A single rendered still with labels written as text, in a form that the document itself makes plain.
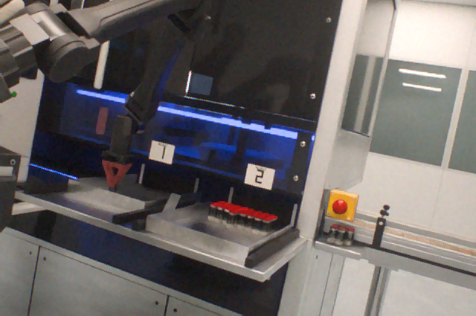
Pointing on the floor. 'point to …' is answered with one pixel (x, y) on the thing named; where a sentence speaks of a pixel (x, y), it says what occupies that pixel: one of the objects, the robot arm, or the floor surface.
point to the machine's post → (327, 131)
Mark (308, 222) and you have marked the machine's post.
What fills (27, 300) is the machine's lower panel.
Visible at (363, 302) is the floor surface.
